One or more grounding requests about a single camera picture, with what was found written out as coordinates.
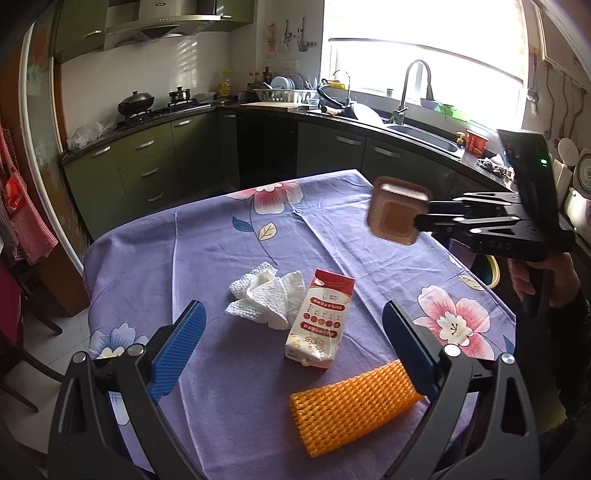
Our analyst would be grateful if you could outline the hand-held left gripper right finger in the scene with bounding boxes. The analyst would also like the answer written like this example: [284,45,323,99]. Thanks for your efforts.
[382,300,541,480]

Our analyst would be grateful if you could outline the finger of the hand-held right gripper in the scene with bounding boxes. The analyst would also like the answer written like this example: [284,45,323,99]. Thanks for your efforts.
[427,192,525,217]
[413,215,523,237]

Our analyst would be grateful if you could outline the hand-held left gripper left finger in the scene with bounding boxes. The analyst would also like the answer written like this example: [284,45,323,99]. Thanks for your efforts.
[47,300,207,480]

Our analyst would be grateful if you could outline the brown plastic tray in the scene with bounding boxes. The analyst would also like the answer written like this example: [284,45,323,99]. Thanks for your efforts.
[367,176,431,246]

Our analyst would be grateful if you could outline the yellow-rimmed bin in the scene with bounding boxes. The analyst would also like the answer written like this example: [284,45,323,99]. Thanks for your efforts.
[471,253,500,291]

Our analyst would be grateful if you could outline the person's right forearm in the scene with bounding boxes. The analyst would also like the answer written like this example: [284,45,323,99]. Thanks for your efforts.
[540,295,591,435]

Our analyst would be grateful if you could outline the person's right hand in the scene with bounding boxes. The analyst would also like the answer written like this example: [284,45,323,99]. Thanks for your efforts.
[508,253,581,311]

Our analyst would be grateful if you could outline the white rice cooker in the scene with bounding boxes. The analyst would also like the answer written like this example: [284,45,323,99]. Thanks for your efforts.
[561,187,591,220]

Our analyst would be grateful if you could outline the dark dish cloth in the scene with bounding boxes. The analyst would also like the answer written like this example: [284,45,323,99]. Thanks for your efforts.
[476,157,513,178]

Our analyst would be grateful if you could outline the round patterned trivet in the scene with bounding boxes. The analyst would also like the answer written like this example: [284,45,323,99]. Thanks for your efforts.
[577,148,591,195]

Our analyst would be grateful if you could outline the steel sink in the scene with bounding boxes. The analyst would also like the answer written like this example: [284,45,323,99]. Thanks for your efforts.
[385,124,462,158]

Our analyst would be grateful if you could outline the red paper bowl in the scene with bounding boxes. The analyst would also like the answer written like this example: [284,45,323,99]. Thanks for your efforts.
[465,128,490,154]

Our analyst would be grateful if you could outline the orange foam net sleeve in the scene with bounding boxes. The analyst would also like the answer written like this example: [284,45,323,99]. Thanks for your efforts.
[289,360,424,459]

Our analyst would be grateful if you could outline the purple floral tablecloth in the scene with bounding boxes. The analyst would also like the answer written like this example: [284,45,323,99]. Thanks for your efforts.
[83,169,517,480]

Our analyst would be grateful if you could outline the green plastic containers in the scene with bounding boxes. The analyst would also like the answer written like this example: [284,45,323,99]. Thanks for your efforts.
[420,98,469,121]

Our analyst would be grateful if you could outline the red and white carton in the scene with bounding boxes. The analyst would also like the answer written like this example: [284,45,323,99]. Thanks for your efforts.
[285,269,357,369]

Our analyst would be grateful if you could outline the crumpled white paper towel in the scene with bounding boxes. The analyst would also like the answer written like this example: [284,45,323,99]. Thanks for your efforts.
[225,261,308,330]

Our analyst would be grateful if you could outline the steel pan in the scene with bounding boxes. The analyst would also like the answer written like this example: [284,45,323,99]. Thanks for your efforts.
[344,102,384,124]

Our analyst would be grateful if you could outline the tall steel faucet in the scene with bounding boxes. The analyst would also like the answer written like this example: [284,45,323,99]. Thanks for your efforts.
[392,60,432,125]

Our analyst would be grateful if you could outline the dark sink cabinets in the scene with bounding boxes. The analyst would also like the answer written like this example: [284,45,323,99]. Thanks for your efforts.
[238,108,513,195]

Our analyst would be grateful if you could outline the dark wooden chair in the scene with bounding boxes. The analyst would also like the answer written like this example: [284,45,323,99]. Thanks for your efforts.
[0,318,63,414]

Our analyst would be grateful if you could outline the small black faucet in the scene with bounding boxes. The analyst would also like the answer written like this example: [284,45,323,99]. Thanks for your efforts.
[332,70,352,103]

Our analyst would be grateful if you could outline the green base cabinets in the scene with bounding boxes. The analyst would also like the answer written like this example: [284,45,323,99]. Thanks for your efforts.
[62,111,241,241]

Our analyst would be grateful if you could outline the white dish rack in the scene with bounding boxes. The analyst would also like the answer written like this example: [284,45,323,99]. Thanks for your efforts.
[254,88,319,103]

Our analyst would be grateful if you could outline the wooden cutting board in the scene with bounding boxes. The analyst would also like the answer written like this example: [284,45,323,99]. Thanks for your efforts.
[240,100,310,110]

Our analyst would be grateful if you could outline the clear plastic bag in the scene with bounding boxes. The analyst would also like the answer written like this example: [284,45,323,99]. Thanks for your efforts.
[67,121,118,151]

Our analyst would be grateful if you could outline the gas stove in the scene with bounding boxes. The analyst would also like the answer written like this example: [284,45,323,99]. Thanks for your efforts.
[115,102,213,127]

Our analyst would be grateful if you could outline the black wok with lid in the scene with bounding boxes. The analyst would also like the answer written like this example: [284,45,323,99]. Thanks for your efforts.
[117,91,156,116]

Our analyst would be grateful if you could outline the steel range hood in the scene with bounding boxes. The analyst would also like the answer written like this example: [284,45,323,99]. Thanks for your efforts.
[102,0,222,51]

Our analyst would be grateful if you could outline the green upper cabinets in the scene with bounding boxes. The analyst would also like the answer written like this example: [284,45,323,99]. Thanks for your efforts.
[53,0,254,63]

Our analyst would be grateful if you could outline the white wall water heater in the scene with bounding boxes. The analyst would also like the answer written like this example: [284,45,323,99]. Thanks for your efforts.
[536,4,591,75]

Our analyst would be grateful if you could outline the wall hook rack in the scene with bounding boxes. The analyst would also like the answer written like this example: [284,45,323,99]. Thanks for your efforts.
[277,18,319,54]

